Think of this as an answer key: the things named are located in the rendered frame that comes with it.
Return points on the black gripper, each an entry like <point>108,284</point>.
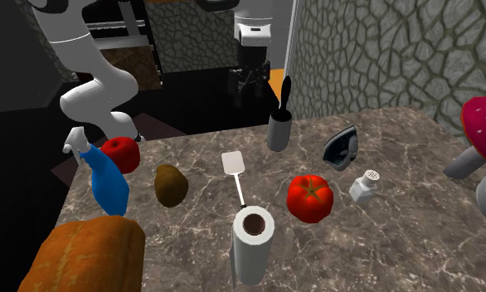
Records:
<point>251,54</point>

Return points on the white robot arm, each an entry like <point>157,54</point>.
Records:
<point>105,87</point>

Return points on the black brush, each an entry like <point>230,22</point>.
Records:
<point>285,91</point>

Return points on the grey cup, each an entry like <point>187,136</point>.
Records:
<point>278,135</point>

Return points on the white spatula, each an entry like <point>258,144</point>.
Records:
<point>232,162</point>

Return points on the dark shelf unit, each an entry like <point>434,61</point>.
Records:
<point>134,60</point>

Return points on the brown potato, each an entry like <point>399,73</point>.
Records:
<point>171,186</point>

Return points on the red tomato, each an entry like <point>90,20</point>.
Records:
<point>309,200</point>

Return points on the red apple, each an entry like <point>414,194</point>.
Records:
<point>123,153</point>

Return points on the white salt shaker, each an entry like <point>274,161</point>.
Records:
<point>362,190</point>

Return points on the white paper towel roll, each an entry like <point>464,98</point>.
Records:
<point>249,250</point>

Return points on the blue spray bottle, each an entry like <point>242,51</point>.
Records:
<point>107,178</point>

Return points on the orange-brown bread loaf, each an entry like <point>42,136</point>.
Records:
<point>89,255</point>

